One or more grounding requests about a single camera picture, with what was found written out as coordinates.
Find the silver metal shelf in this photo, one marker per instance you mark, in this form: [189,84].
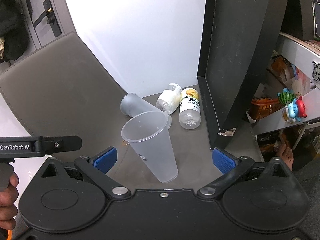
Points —
[304,55]

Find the clear plastic tea cup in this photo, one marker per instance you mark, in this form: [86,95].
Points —
[148,135]

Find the frosted plastic cup lying down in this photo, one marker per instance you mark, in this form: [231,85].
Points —
[132,105]

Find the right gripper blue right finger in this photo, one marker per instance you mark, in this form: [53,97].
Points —
[232,169]

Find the person bare foot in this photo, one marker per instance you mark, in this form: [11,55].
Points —
[286,155]

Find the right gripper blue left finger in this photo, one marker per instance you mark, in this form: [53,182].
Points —
[93,171]

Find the orange plastic basket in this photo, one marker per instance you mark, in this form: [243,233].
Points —
[263,107]

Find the person left hand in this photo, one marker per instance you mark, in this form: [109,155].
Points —
[8,210]

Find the watermelon figurine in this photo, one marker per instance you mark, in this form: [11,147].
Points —
[285,97]

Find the blue red crab toy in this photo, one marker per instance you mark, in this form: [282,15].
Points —
[296,110]

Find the white label plastic bottle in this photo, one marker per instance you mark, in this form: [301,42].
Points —
[169,99]

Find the yellow label plastic bottle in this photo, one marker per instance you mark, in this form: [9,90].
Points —
[190,114]

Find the black square tray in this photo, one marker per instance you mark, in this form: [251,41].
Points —
[238,39]

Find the black door handle lock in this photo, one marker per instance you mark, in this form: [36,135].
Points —
[50,17]

